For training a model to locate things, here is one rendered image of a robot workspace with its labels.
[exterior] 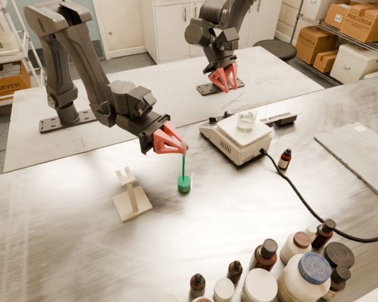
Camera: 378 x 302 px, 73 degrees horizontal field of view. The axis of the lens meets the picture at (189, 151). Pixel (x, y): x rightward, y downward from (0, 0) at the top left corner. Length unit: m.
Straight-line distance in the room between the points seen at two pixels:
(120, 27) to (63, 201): 3.02
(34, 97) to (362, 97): 1.31
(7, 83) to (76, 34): 2.10
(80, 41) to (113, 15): 2.88
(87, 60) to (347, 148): 0.78
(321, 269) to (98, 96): 0.59
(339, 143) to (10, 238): 0.94
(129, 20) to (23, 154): 2.85
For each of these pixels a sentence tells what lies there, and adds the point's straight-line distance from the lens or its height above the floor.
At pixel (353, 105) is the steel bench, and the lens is 1.17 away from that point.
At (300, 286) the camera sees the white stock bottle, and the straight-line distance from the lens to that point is 0.51.
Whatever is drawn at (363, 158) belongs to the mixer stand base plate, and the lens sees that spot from 0.92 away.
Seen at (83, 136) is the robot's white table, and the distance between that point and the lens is 0.91.
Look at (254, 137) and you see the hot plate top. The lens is 0.73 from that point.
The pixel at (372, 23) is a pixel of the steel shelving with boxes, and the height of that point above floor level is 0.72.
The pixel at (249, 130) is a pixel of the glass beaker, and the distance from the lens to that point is 0.73.
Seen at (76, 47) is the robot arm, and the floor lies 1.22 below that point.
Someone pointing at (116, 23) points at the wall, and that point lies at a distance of 3.56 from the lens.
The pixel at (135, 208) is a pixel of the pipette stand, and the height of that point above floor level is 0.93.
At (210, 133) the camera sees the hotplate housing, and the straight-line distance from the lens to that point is 0.80.
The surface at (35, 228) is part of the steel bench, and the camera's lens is 0.73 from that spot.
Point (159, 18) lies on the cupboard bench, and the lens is 3.05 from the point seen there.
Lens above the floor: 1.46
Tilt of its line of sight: 44 degrees down
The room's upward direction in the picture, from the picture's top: straight up
